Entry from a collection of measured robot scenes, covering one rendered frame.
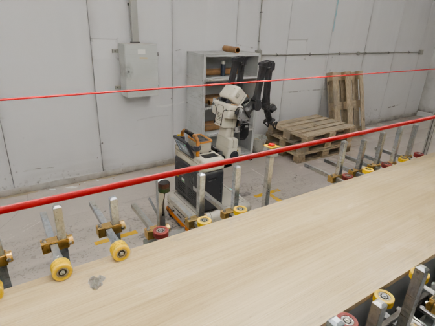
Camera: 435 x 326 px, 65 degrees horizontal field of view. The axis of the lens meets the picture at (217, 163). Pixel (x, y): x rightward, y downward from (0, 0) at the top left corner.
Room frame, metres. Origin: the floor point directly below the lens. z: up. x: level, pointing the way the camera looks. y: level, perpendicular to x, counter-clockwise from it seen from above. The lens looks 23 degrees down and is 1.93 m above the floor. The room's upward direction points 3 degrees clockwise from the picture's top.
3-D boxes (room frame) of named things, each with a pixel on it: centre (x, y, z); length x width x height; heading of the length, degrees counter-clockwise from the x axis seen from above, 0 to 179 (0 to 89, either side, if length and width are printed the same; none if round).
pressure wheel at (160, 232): (1.50, 0.28, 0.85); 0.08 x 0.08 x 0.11
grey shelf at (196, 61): (4.71, -0.03, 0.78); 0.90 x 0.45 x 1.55; 124
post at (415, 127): (2.99, -1.78, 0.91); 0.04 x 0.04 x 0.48; 34
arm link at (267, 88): (3.12, -0.42, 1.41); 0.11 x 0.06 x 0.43; 34
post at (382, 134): (2.71, -1.36, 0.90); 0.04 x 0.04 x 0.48; 34
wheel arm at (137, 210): (1.67, 0.39, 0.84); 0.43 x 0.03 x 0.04; 34
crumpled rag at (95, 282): (1.11, 0.49, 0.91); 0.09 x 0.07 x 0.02; 4
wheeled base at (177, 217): (3.05, 0.08, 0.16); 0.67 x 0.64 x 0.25; 124
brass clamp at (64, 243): (1.30, 0.73, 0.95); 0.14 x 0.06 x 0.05; 124
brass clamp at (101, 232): (1.44, 0.52, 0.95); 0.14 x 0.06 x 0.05; 124
